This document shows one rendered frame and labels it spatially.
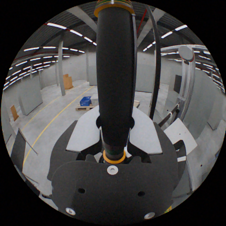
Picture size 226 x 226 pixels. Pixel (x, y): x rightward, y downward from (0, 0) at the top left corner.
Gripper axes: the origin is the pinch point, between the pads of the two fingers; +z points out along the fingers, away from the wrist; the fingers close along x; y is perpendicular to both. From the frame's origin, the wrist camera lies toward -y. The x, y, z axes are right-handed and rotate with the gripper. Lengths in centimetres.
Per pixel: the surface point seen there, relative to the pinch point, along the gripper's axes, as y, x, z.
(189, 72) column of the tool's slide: -15, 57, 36
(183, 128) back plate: 20.9, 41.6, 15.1
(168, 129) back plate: 28, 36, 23
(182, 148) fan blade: 14.1, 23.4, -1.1
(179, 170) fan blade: 13.5, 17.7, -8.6
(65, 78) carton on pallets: 38, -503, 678
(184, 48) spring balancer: -37, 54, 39
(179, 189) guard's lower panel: 77, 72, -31
